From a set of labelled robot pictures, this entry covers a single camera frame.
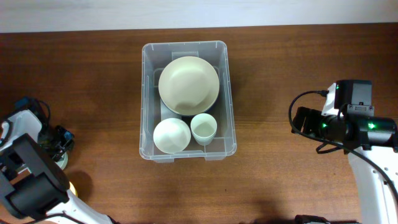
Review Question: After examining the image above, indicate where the light green bowl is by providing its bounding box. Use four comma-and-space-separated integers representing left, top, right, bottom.
56, 152, 68, 170

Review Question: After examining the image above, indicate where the yellow bowl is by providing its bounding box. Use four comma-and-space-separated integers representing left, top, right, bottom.
69, 182, 78, 196

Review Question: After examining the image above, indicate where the dark blue bowl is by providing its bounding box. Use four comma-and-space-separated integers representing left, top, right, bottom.
160, 94, 218, 116

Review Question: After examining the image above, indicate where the white cup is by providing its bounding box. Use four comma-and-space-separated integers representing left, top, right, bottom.
193, 135, 214, 146
190, 113, 218, 139

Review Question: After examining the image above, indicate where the pale green cup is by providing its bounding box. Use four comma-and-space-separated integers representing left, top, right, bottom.
192, 131, 216, 144

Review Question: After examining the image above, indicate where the white bowl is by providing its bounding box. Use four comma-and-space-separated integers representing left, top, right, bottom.
154, 118, 191, 154

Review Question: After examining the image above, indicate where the cream bowl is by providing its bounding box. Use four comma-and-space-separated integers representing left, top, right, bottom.
158, 55, 220, 114
160, 93, 219, 116

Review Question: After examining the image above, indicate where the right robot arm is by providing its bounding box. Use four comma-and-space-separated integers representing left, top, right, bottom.
288, 104, 397, 223

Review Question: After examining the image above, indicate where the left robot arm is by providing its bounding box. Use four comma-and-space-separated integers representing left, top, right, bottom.
1, 110, 115, 223

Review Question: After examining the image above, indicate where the white paper label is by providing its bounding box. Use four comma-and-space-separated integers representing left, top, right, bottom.
160, 100, 182, 121

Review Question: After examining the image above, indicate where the clear plastic storage bin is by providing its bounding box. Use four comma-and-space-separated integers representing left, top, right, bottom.
139, 40, 237, 162

